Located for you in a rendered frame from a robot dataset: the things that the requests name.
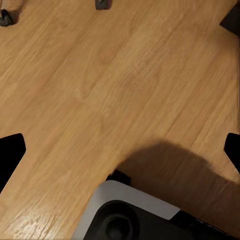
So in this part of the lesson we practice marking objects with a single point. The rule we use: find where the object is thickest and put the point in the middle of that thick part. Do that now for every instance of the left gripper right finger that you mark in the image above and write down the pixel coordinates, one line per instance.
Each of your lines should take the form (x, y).
(232, 149)

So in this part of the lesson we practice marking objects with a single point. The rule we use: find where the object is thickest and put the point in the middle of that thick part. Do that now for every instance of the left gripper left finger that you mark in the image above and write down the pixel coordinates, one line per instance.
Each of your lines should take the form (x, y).
(12, 149)

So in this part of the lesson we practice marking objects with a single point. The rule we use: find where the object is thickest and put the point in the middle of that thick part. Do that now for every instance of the swivel chair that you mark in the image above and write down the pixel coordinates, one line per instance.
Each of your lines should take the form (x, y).
(5, 17)

